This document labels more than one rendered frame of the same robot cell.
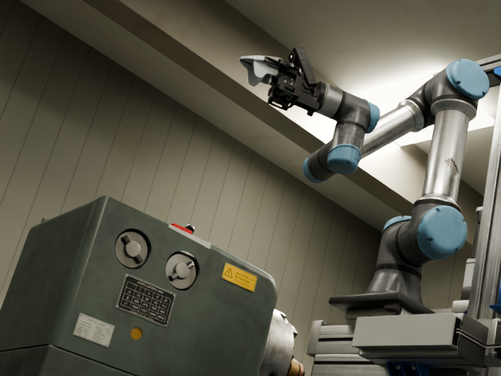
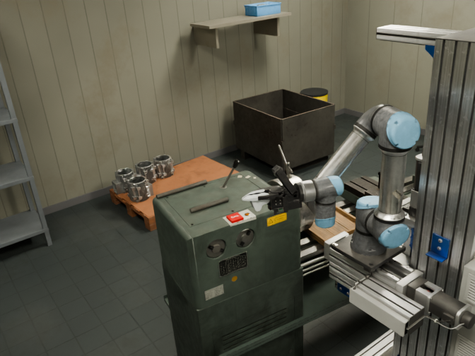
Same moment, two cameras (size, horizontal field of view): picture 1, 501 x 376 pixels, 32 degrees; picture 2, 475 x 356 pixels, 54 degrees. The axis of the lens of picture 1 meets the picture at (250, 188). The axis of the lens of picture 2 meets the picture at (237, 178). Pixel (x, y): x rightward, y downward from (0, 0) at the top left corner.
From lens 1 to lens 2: 1.87 m
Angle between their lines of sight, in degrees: 48
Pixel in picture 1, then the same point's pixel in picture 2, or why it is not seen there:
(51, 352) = (199, 313)
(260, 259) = not seen: outside the picture
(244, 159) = not seen: outside the picture
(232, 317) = (279, 237)
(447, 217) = (396, 232)
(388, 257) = (362, 228)
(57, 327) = (197, 301)
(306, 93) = (292, 198)
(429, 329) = (391, 322)
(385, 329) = (366, 305)
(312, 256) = not seen: outside the picture
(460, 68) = (397, 132)
